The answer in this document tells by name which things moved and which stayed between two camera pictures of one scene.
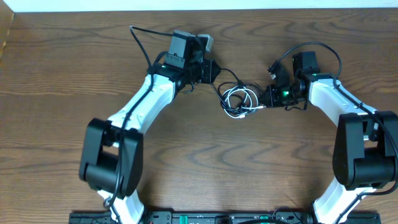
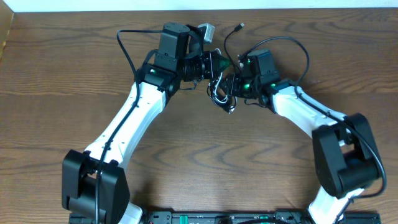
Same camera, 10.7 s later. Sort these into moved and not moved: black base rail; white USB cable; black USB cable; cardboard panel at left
Moved: white USB cable; black USB cable
Not moved: cardboard panel at left; black base rail
